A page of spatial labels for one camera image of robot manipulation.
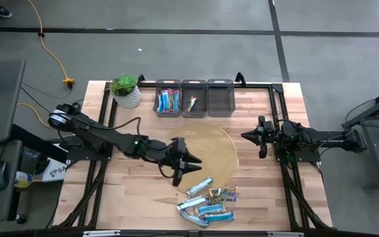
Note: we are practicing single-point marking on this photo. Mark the silver blue granola bar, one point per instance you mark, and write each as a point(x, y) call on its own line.
point(192, 219)

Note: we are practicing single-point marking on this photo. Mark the green orange snack packet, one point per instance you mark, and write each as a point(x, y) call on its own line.
point(209, 209)

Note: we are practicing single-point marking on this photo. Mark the yellow white bottle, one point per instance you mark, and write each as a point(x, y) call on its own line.
point(23, 180)

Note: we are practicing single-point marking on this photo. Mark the silver metal bracket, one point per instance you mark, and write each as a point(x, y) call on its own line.
point(285, 234)
point(100, 233)

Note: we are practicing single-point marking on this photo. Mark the white printed box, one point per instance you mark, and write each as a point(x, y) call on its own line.
point(56, 172)

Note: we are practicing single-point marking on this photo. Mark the black caster wheel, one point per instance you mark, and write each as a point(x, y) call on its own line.
point(21, 219)

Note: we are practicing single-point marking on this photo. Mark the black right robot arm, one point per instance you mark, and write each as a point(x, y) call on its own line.
point(327, 136)

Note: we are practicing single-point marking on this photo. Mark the black aluminium table frame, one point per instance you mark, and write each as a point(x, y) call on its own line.
point(255, 85)

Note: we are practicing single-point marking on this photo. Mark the green chocolate chip granola bar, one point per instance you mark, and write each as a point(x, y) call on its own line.
point(192, 104)

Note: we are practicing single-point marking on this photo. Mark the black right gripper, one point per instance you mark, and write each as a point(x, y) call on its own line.
point(265, 135)

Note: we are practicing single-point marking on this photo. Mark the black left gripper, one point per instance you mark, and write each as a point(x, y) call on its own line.
point(177, 148)

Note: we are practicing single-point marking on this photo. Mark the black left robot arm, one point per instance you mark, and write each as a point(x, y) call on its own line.
point(94, 131)

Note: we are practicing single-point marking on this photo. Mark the succulent in white patterned pot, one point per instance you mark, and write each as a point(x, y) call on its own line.
point(127, 98)

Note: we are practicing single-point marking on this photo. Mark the light blue granola bar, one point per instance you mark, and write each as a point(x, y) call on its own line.
point(219, 217)

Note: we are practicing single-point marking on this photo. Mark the black equipment stand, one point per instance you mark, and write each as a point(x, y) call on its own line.
point(378, 148)

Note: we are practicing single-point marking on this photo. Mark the round woven straw placemat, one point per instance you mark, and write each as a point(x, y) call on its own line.
point(209, 148)

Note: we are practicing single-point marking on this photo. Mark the grey plastic bin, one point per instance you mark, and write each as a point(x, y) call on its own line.
point(168, 115)
point(221, 102)
point(199, 113)

